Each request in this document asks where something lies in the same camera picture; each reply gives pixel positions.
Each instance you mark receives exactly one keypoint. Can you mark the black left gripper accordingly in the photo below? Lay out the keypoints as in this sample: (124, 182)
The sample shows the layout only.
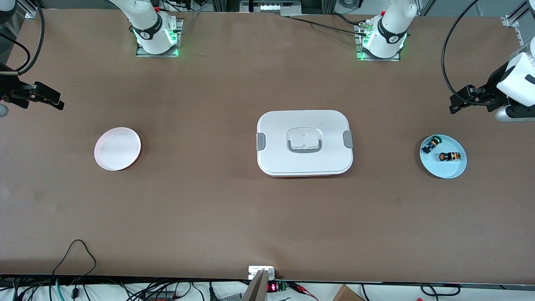
(492, 86)

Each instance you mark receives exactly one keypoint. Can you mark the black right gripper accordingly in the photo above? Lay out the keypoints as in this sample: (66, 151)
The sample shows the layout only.
(9, 87)

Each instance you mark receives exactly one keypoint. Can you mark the orange and black switch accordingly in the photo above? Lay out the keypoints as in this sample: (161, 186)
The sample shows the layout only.
(449, 156)

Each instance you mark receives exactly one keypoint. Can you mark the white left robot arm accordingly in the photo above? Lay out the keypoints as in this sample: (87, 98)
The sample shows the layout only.
(391, 25)

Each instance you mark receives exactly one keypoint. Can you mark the light blue round plate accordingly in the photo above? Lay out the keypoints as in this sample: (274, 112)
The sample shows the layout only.
(449, 169)

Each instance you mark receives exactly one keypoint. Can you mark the pink round plate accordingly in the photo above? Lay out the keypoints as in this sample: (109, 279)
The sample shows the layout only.
(117, 149)

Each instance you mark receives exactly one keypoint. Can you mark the white lidded container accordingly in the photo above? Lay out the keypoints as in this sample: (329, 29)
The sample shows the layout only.
(305, 163)

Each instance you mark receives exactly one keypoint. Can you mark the brown cardboard box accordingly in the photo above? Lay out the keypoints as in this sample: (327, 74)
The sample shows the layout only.
(346, 294)

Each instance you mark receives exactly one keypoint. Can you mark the red clip leads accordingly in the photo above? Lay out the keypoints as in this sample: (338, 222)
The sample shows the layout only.
(303, 289)

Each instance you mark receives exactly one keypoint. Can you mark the red digit display module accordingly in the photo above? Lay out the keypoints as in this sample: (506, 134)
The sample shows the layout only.
(272, 287)

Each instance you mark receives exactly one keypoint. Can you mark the white mounting block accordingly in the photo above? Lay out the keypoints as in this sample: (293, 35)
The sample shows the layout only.
(253, 271)

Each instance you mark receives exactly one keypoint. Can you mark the green-capped black switch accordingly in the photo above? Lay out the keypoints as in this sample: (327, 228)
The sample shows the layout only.
(431, 144)

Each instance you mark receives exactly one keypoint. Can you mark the aluminium corner bracket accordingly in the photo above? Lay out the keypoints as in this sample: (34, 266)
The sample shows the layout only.
(512, 19)

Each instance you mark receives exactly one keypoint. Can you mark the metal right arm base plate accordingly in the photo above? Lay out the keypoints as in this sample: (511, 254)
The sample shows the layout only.
(140, 53)

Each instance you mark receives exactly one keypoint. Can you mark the aluminium profile post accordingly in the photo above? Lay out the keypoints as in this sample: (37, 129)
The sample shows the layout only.
(255, 290)

